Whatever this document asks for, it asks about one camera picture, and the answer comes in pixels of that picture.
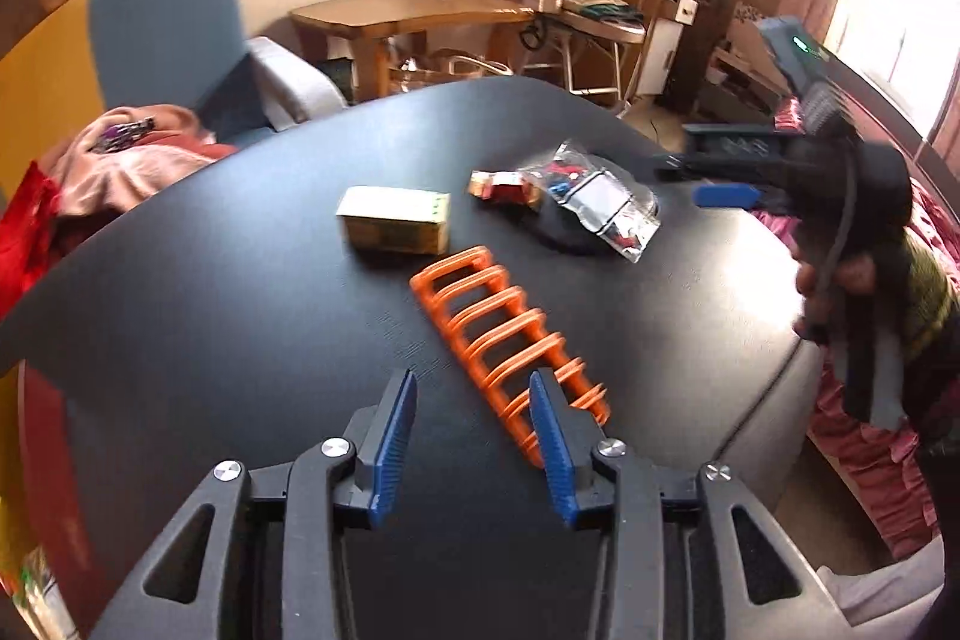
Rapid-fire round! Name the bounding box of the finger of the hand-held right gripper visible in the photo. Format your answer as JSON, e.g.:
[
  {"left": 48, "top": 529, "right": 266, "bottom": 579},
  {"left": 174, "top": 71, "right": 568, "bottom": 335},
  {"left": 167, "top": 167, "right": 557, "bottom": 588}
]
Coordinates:
[
  {"left": 694, "top": 184, "right": 796, "bottom": 215},
  {"left": 651, "top": 122, "right": 792, "bottom": 180}
]

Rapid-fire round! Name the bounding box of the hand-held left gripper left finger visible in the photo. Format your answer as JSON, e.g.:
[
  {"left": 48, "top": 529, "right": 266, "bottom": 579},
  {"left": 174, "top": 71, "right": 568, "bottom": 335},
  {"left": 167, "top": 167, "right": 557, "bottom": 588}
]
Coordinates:
[{"left": 90, "top": 370, "right": 418, "bottom": 640}]

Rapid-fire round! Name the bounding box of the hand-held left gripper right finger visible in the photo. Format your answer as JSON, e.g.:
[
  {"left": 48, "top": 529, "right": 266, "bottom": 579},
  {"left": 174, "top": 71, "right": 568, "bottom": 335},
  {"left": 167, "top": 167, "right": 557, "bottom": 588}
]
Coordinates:
[{"left": 529, "top": 370, "right": 856, "bottom": 640}]

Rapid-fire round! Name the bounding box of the clear bag of small pieces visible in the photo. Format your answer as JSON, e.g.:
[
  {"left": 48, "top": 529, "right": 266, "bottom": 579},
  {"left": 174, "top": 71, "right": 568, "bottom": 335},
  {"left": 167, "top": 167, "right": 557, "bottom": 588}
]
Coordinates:
[{"left": 517, "top": 139, "right": 661, "bottom": 264}]

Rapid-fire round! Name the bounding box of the orange plastic rack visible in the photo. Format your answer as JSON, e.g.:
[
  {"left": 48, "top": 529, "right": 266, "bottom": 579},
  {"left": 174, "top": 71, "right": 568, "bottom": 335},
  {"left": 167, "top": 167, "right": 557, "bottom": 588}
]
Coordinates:
[{"left": 411, "top": 245, "right": 612, "bottom": 468}]

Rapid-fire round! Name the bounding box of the small beige box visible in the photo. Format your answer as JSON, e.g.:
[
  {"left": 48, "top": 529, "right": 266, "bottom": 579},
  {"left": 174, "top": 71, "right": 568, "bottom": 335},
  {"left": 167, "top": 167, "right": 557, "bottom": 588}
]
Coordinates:
[{"left": 335, "top": 186, "right": 452, "bottom": 256}]

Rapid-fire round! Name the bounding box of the red gift box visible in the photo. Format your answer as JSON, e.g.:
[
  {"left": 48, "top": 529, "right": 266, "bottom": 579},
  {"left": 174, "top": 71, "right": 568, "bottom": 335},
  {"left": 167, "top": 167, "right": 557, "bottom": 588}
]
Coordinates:
[{"left": 0, "top": 359, "right": 91, "bottom": 640}]

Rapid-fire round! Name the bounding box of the person's right forearm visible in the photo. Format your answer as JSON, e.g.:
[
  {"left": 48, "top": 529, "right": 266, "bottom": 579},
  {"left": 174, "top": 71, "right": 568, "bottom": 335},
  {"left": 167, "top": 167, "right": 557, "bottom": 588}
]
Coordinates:
[{"left": 896, "top": 227, "right": 960, "bottom": 386}]

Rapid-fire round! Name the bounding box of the person's right hand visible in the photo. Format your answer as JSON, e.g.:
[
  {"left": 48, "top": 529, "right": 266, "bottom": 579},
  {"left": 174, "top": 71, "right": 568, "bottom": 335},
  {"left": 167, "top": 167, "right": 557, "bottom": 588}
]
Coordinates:
[{"left": 795, "top": 250, "right": 877, "bottom": 341}]

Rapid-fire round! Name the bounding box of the white cabinet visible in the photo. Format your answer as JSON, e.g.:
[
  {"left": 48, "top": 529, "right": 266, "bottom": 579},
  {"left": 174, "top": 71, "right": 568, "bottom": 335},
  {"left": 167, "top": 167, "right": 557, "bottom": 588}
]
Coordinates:
[{"left": 634, "top": 0, "right": 698, "bottom": 101}]

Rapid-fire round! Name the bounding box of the wooden chair with clothes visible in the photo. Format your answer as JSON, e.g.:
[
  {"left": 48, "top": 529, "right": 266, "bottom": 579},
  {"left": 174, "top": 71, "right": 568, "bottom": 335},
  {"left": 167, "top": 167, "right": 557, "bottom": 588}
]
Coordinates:
[{"left": 521, "top": 6, "right": 647, "bottom": 101}]

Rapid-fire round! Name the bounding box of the green cloth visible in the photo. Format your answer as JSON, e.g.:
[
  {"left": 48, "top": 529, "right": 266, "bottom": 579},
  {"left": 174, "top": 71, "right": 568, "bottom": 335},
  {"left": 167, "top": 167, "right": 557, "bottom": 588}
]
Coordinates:
[{"left": 566, "top": 0, "right": 642, "bottom": 22}]

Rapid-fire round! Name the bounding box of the pink ruffled blanket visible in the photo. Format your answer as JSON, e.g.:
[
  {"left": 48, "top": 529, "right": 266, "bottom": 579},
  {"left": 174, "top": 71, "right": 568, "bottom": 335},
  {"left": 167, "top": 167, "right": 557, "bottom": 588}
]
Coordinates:
[{"left": 750, "top": 190, "right": 960, "bottom": 558}]

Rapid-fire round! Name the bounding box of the beige bag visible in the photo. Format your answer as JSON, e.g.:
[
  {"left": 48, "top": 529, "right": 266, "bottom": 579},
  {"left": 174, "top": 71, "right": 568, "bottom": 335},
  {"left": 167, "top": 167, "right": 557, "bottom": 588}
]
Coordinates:
[{"left": 390, "top": 47, "right": 511, "bottom": 94}]

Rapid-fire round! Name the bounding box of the wooden table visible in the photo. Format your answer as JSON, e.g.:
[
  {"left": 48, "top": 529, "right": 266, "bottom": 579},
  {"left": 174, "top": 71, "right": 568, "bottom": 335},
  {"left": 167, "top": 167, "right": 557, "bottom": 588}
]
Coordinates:
[{"left": 289, "top": 0, "right": 535, "bottom": 101}]

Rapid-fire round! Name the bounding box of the pink cloth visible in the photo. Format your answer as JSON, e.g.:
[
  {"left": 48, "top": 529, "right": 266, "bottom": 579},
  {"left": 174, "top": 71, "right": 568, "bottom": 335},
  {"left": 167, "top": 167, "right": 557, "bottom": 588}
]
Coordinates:
[{"left": 41, "top": 104, "right": 233, "bottom": 221}]

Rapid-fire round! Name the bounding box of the purple beaded item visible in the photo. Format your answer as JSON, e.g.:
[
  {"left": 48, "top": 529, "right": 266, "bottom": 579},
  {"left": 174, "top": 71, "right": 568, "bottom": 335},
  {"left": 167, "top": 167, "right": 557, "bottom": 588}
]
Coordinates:
[{"left": 90, "top": 117, "right": 158, "bottom": 154}]

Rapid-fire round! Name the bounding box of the red cloth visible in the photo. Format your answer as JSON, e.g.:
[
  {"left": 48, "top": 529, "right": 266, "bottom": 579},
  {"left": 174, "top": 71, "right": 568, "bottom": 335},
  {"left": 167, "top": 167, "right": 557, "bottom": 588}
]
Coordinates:
[{"left": 0, "top": 160, "right": 83, "bottom": 319}]

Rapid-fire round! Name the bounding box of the blue and yellow sofa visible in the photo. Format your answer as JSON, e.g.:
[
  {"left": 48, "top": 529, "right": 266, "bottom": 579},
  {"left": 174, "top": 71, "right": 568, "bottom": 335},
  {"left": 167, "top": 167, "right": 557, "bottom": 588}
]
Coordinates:
[{"left": 0, "top": 0, "right": 350, "bottom": 199}]

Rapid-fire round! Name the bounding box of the black cable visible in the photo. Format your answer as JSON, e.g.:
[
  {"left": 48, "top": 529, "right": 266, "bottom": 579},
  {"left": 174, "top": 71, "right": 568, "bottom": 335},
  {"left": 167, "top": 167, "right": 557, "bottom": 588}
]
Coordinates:
[{"left": 795, "top": 149, "right": 860, "bottom": 341}]

